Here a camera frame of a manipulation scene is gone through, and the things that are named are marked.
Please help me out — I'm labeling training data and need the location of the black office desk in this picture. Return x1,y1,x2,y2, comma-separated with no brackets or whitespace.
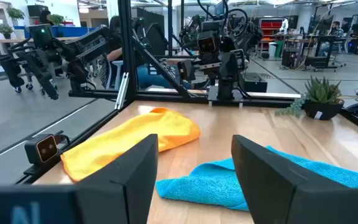
303,34,347,72

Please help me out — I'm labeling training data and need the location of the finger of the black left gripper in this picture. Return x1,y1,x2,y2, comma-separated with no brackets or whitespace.
221,49,249,78
178,58,196,82

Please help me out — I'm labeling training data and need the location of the black aluminium table frame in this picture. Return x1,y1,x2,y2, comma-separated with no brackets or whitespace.
16,0,358,184

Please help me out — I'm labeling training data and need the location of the orange microfiber towel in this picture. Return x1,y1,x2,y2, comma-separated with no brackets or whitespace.
60,107,201,183

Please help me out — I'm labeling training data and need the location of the mesh office chair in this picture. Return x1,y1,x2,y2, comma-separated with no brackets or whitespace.
98,58,124,91

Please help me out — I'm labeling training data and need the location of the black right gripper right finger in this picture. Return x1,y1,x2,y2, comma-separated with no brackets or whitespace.
231,134,358,224

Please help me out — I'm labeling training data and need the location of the black box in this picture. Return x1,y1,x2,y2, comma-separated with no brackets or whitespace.
244,72,269,93

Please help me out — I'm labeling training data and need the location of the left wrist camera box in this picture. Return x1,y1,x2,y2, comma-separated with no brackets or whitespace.
196,30,219,55

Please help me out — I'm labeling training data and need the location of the blue partition panel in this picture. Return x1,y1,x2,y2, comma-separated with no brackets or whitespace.
13,25,98,39

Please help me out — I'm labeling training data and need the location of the person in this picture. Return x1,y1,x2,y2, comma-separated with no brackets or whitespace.
39,9,55,26
106,15,180,91
320,21,344,57

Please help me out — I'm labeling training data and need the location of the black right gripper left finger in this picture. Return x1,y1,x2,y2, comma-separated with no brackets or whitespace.
75,134,159,224

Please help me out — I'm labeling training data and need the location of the green waste bin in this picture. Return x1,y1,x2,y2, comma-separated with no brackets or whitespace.
275,40,284,58

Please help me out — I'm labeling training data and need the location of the silver frame bracket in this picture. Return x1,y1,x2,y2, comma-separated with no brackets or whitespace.
114,72,130,110

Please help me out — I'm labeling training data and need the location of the potted green succulent plant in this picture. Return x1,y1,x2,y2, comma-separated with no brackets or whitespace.
274,76,346,121

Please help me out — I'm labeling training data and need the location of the red shelf unit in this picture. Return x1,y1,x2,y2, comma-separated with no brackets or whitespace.
259,17,284,50

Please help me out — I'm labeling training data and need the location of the green potted office plant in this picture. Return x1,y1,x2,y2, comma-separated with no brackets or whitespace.
6,6,25,26
0,23,14,40
48,14,65,26

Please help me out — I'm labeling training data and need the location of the black rounded frame foot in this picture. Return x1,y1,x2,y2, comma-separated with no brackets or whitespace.
345,103,358,118

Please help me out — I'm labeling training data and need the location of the small black table-level camera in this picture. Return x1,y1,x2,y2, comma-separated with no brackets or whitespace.
24,133,71,166

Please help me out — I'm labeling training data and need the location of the blue microfiber towel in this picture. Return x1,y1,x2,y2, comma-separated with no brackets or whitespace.
155,145,358,212

